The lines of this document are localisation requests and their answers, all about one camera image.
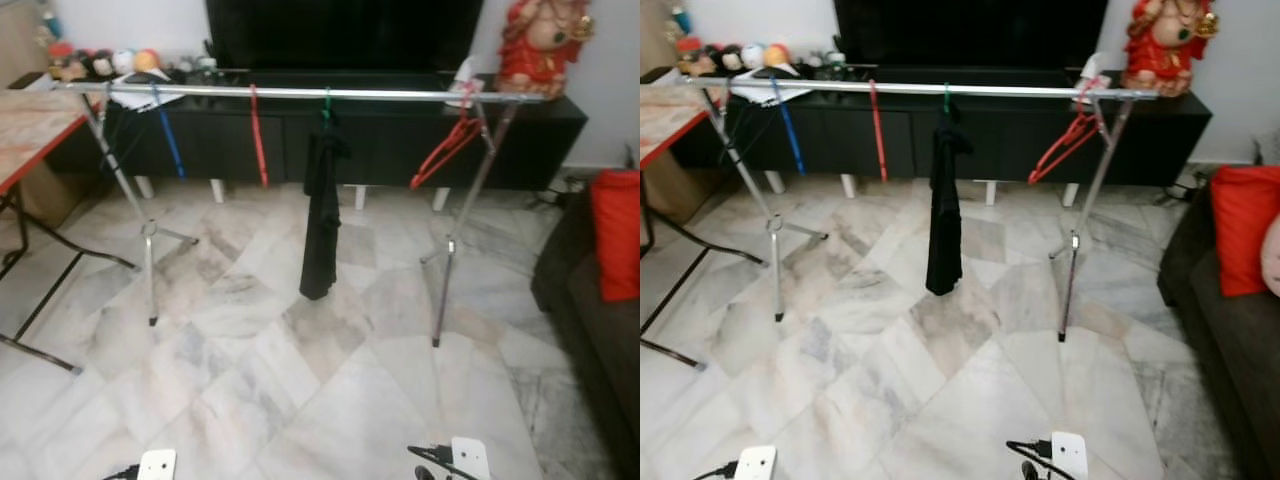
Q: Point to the green plastic hanger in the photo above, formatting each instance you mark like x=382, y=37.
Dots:
x=326, y=100
x=946, y=95

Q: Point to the black TV cabinet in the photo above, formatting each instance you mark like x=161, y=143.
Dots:
x=1010, y=140
x=390, y=140

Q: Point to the red seated figurine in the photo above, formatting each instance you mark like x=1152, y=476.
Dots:
x=1165, y=50
x=540, y=50

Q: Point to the black flat television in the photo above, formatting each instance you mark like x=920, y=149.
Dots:
x=970, y=30
x=340, y=30

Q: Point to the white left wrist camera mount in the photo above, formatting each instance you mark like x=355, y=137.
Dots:
x=157, y=466
x=756, y=465

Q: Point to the grey fabric sofa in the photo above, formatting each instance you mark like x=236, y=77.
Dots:
x=1220, y=380
x=580, y=340

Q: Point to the black round plush toy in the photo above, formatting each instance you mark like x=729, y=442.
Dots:
x=732, y=58
x=104, y=64

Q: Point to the red plastic hanger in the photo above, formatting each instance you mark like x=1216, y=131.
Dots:
x=1062, y=150
x=878, y=130
x=445, y=152
x=259, y=140

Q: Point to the white paper stack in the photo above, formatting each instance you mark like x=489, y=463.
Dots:
x=140, y=97
x=775, y=92

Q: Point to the pink cat face pillow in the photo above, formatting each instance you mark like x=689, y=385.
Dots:
x=1272, y=255

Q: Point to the black printed t-shirt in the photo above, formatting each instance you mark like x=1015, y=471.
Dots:
x=945, y=220
x=322, y=220

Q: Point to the light wooden cabinet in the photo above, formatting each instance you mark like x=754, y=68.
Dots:
x=648, y=35
x=8, y=45

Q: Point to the red lid jar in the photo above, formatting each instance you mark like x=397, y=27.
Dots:
x=60, y=50
x=688, y=45

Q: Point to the marble top folding table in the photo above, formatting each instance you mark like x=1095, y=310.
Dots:
x=30, y=130
x=665, y=115

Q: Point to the blue bottle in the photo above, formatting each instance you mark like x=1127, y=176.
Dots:
x=679, y=20
x=50, y=22

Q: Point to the silver metal clothes rack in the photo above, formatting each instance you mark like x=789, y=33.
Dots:
x=300, y=93
x=1000, y=91

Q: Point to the brown cardboard box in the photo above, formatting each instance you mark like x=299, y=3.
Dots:
x=675, y=195
x=55, y=200

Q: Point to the white round plush toy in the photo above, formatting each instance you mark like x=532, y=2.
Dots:
x=752, y=57
x=124, y=62

